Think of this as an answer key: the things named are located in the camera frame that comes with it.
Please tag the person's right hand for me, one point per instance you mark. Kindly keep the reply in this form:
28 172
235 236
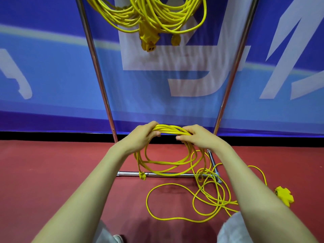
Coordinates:
202 139

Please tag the person's left hand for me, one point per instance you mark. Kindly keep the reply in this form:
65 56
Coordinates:
135 140

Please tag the person's right thumb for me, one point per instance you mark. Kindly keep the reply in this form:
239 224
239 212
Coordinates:
182 139

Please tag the person's left thumb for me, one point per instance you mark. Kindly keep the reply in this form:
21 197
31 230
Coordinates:
155 134

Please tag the person's right forearm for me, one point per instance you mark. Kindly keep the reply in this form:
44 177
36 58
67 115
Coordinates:
255 197

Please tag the person's left forearm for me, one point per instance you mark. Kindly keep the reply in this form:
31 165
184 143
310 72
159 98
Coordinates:
83 194

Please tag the white trousers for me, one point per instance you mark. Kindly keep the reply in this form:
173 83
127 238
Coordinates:
230 230

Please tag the white shoe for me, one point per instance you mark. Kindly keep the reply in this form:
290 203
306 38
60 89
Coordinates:
118 239

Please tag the blue printed banner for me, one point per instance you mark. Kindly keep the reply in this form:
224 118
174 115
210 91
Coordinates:
50 73

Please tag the chrome metal rack frame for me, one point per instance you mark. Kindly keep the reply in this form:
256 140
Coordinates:
96 60

